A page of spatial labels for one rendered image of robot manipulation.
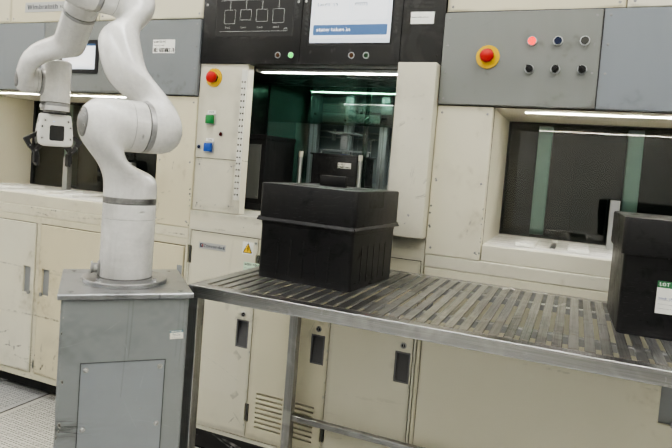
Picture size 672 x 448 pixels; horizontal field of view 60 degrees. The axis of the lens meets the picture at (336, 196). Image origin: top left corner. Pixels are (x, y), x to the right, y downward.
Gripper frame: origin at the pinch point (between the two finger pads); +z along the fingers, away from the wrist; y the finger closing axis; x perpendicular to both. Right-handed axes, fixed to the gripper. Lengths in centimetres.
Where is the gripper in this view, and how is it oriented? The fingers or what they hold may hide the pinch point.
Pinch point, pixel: (52, 162)
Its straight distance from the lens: 202.6
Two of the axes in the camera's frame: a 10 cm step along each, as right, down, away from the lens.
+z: -0.7, 10.0, 0.5
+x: -6.8, -0.9, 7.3
